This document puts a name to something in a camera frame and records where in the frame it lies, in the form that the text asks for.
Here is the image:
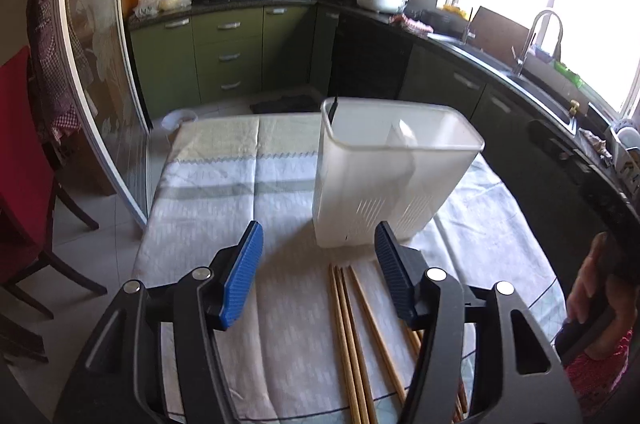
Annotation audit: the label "dish rack with plates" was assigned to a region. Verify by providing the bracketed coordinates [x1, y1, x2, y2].
[607, 119, 640, 185]

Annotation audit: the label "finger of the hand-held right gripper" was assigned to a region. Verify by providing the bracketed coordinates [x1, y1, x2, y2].
[527, 118, 608, 205]

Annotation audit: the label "white plastic utensil holder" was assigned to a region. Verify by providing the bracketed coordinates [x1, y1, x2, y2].
[312, 97, 485, 249]

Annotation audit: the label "pale patterned tablecloth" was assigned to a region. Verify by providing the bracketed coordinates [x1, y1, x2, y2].
[131, 111, 566, 424]

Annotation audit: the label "green lower kitchen cabinets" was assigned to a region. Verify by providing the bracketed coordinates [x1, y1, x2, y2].
[129, 2, 321, 107]

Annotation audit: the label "floral glass sliding door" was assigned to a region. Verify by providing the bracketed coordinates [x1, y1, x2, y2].
[50, 0, 153, 225]

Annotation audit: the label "tall steel kitchen faucet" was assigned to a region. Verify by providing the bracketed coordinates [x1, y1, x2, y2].
[511, 9, 565, 78]

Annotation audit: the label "person's right hand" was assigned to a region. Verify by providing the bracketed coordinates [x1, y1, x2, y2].
[566, 231, 635, 357]

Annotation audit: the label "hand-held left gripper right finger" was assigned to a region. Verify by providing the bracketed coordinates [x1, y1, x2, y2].
[374, 221, 583, 424]

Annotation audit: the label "black built-in dishwasher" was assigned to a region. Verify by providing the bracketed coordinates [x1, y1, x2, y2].
[327, 12, 413, 100]

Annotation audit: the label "person's red patterned clothing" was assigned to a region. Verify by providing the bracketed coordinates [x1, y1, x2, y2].
[565, 329, 636, 410]

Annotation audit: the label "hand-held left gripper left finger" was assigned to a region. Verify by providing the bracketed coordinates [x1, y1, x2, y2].
[52, 220, 264, 424]

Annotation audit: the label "dark floor mat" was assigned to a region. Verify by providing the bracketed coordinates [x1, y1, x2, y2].
[250, 93, 323, 115]

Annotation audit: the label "red wooden chair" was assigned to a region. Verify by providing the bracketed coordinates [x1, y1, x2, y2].
[0, 45, 108, 320]

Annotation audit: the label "green sponge holder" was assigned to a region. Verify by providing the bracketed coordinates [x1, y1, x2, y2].
[552, 60, 585, 88]

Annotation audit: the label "checkered apron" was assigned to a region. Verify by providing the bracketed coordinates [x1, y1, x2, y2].
[25, 0, 83, 160]

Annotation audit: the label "small steel faucet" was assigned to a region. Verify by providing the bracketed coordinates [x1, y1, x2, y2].
[461, 7, 476, 45]

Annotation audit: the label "green sink cabinets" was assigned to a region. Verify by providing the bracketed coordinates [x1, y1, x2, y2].
[400, 39, 531, 165]

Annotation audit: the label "steel double sink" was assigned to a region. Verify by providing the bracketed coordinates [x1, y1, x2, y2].
[440, 32, 581, 135]

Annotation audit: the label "red cloth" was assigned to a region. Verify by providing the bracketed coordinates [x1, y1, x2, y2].
[390, 15, 433, 34]

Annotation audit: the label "brown cutting board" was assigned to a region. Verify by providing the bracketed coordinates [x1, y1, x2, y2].
[470, 6, 531, 55]

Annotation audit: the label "dark wooden chair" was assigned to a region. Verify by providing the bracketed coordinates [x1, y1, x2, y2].
[0, 311, 51, 365]

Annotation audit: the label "white trash bin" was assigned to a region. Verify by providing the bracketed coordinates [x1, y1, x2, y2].
[161, 108, 197, 137]

